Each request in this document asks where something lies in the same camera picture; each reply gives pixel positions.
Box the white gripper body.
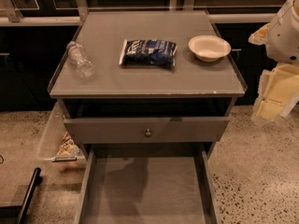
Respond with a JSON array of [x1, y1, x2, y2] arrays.
[[266, 0, 299, 63]]

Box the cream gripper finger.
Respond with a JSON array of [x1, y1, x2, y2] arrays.
[[251, 63, 299, 123], [249, 23, 269, 45]]

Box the blue chip bag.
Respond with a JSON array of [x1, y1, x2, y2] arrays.
[[119, 39, 177, 66]]

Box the grey drawer cabinet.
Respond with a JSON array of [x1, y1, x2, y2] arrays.
[[49, 11, 247, 155]]

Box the grey upper drawer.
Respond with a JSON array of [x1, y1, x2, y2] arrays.
[[64, 117, 229, 144]]

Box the round metal drawer knob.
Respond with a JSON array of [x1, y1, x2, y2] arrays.
[[145, 129, 152, 137]]

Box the grey open middle drawer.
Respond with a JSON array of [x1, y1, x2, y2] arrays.
[[74, 149, 221, 224]]

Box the white bowl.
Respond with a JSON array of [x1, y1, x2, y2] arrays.
[[188, 35, 231, 63]]

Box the clear plastic water bottle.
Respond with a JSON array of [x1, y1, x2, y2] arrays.
[[66, 41, 96, 79]]

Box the snack bags in bin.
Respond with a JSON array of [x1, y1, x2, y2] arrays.
[[57, 133, 81, 156]]

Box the clear plastic storage bin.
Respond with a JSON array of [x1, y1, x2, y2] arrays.
[[37, 103, 86, 163]]

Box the black bar on floor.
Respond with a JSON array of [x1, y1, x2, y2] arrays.
[[0, 167, 43, 224]]

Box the metal railing frame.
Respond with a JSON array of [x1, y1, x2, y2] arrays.
[[0, 0, 287, 23]]

